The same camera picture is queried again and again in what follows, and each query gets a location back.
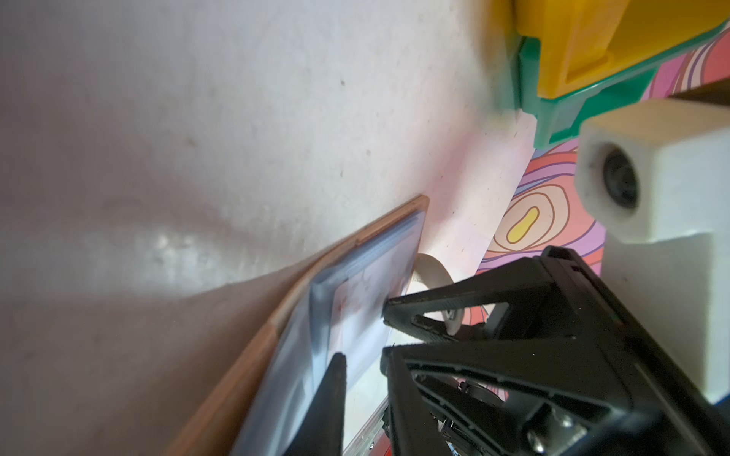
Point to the yellow plastic bin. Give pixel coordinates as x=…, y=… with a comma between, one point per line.
x=584, y=42

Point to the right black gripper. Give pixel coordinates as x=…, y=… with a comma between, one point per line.
x=610, y=391

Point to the white floral VIP card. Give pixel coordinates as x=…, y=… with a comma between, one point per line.
x=362, y=288

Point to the green plastic bin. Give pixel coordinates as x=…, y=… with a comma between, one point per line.
x=559, y=120

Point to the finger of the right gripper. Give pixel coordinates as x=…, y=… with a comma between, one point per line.
x=524, y=294

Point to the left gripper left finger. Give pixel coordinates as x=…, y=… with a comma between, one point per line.
x=322, y=429

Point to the tan leather card holder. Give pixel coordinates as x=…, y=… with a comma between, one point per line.
x=259, y=405

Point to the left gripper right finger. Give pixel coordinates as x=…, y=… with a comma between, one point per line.
x=413, y=430

